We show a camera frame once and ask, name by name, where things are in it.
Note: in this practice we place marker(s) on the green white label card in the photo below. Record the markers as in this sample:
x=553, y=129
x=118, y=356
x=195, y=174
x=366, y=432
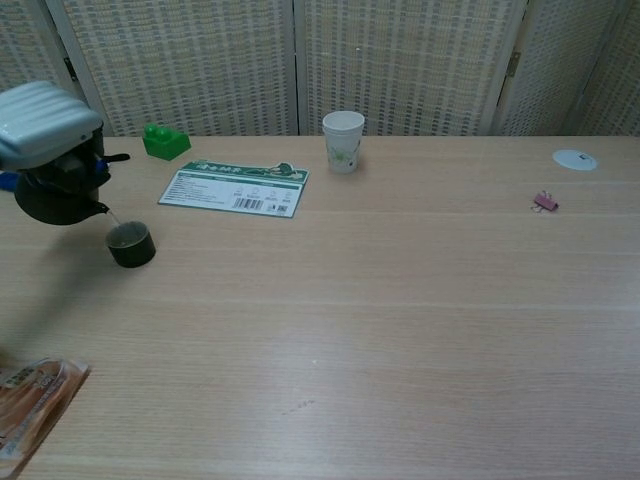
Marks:
x=230, y=192

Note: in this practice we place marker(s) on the white round disc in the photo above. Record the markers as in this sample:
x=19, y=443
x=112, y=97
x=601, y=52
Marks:
x=572, y=160

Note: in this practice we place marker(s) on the pink binder clip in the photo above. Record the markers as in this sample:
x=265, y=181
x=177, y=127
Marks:
x=546, y=201

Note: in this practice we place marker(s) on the orange snack spout pouch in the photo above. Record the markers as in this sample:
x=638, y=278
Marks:
x=35, y=405

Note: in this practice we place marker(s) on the woven folding screen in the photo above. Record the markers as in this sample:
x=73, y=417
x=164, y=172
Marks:
x=200, y=65

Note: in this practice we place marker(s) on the black teapot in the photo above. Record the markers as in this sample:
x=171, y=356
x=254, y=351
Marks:
x=55, y=207

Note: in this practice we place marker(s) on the blue black cloth pouch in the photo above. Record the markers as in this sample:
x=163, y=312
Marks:
x=6, y=182

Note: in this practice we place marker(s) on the white paper cup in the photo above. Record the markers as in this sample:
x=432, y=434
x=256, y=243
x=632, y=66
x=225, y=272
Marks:
x=343, y=150

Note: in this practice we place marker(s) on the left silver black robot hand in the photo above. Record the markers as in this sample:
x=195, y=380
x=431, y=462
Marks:
x=45, y=125

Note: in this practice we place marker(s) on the green toy brick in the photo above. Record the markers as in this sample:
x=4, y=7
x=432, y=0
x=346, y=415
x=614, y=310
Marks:
x=165, y=145

